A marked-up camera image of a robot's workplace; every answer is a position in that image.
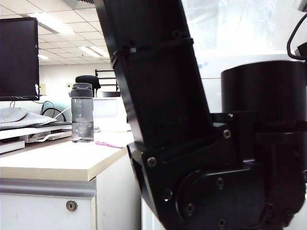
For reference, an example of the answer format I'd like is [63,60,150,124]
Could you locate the frosted white desk partition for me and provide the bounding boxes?
[93,97,131,132]

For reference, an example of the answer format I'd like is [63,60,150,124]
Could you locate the white monitor riser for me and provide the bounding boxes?
[0,124,73,154]

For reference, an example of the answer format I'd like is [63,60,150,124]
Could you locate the white desk cabinet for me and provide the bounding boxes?
[0,177,97,230]

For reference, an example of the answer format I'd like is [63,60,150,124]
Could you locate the pink paper packet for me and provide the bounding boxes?
[94,140,123,148]

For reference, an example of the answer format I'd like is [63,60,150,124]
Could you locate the black desk cable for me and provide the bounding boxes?
[42,100,67,123]

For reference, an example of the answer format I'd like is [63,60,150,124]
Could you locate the dark grey sport bottle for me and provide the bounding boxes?
[70,83,94,143]

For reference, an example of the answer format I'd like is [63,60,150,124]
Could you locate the black computer monitor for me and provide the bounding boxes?
[0,17,40,101]

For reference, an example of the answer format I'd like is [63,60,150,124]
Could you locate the bagged clear water jug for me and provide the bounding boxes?
[181,0,299,51]

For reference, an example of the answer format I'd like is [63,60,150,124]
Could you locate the grey felt cloth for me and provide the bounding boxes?
[0,107,58,131]

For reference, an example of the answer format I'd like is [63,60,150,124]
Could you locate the round metal cabinet lock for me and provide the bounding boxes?
[66,200,78,212]

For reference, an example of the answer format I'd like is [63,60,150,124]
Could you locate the black background shelf rack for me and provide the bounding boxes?
[94,69,120,92]

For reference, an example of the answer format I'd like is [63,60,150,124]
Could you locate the black office chair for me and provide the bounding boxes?
[75,75,101,91]

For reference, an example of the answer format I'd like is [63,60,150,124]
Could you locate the white desk cable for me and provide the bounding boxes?
[39,106,72,127]

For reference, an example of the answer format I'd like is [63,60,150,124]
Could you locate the white floor water dispenser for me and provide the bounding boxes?
[141,49,307,230]

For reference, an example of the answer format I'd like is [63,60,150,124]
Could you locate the black camera cable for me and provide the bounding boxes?
[286,13,307,60]

